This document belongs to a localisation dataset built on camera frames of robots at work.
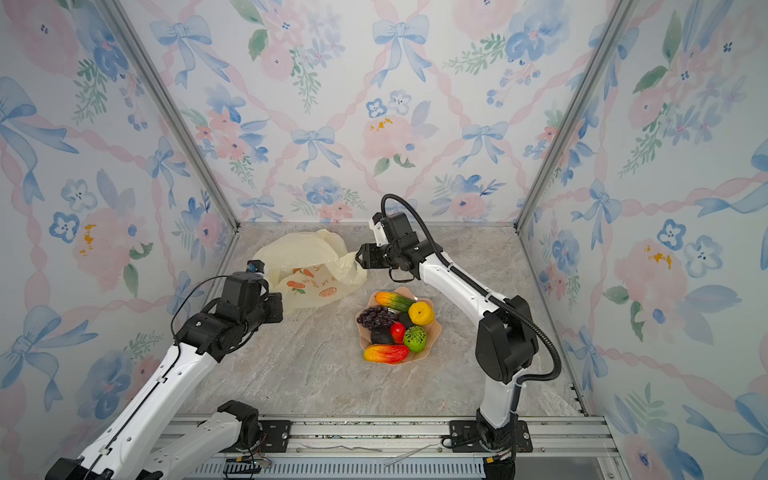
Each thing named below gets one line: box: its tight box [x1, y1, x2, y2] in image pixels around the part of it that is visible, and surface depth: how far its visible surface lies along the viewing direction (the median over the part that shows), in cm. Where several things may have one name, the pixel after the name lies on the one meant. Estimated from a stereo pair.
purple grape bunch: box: [357, 306, 395, 331], surface depth 86 cm
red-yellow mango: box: [363, 344, 410, 364], surface depth 81 cm
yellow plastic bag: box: [253, 229, 367, 312], surface depth 90 cm
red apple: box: [390, 321, 406, 345], surface depth 87 cm
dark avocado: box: [371, 325, 394, 345], surface depth 86 cm
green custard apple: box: [404, 325, 427, 353], surface depth 83 cm
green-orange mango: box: [375, 291, 416, 312], surface depth 92 cm
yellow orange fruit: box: [408, 301, 435, 326], surface depth 88 cm
